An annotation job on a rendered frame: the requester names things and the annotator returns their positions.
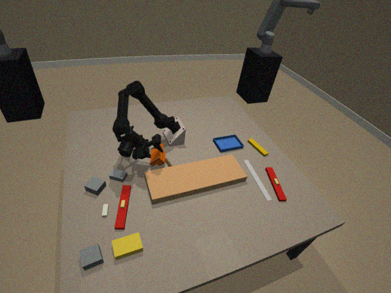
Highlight red long bar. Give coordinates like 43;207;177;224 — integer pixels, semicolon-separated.
115;185;131;230
265;168;287;201

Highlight blue shallow tray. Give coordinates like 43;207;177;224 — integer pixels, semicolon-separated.
213;134;244;153

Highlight tan rectangular panel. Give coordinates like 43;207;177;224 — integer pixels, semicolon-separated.
145;154;247;204

